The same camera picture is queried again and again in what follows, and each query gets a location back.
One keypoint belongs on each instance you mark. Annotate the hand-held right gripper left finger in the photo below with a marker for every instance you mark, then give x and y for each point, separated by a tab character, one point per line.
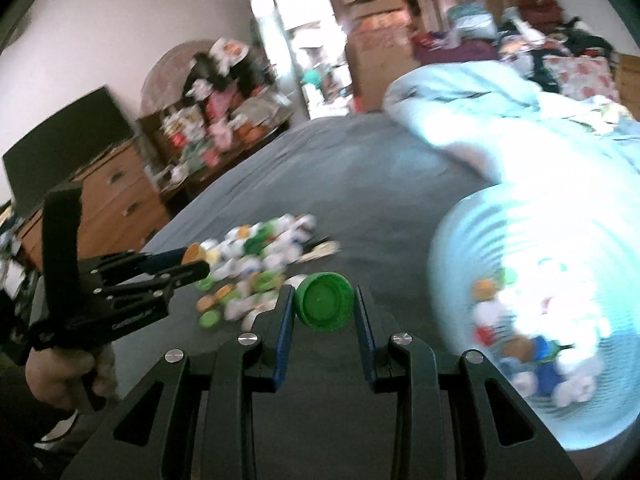
286	330

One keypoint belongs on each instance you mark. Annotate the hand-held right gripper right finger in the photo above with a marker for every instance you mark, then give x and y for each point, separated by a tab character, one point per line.
364	335

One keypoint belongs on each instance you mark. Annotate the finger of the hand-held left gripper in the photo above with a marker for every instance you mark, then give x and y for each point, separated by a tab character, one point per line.
192	271
165	258

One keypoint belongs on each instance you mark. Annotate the orange bottle cap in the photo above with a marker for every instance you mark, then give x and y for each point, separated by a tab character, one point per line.
191	252

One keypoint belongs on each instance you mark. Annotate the dark green bottle cap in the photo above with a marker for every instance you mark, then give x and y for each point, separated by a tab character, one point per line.
322	305

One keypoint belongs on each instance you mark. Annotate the pile of mixed bottle caps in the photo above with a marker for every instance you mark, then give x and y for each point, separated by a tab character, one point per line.
250	265

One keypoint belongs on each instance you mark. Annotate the light blue perforated basket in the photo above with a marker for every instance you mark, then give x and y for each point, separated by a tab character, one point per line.
480	240

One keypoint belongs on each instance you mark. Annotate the heap of caps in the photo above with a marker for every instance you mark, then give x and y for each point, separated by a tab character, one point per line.
540	360

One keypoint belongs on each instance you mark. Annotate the person's left hand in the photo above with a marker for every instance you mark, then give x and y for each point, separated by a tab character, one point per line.
55	375

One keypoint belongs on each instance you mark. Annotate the light wooden dresser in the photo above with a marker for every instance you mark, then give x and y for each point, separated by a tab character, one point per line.
115	195

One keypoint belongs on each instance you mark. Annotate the cream plastic fork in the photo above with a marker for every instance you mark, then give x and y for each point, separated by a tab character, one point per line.
322	250

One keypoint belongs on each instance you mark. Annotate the dark wooden cabinet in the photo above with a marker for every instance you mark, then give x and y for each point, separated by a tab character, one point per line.
150	130

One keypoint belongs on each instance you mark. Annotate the black flat television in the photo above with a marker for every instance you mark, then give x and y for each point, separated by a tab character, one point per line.
60	145

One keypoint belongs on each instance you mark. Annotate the grey blanket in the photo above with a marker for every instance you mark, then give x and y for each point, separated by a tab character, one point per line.
350	185

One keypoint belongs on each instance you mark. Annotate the heap of bags and clutter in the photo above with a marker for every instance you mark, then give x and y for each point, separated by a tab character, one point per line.
220	110

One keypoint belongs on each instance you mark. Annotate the white wicker panel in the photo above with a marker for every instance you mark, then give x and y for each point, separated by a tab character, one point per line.
165	75

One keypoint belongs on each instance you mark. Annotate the grey room door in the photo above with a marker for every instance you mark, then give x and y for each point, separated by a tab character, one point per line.
262	40

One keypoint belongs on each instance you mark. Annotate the light blue duvet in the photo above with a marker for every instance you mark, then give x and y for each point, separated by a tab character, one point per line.
475	110

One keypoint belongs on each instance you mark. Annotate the cardboard box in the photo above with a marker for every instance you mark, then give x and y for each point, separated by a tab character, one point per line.
375	75

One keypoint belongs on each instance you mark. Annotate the purple blanket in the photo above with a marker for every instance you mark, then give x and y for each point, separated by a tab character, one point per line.
450	52

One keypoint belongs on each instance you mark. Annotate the yellow and white cloth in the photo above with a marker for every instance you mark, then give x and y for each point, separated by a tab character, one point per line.
607	110

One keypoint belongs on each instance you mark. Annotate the red floral pillow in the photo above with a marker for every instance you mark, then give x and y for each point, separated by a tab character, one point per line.
580	77

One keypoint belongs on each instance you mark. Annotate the heap of clothes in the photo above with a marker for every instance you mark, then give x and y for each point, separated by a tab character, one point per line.
520	25

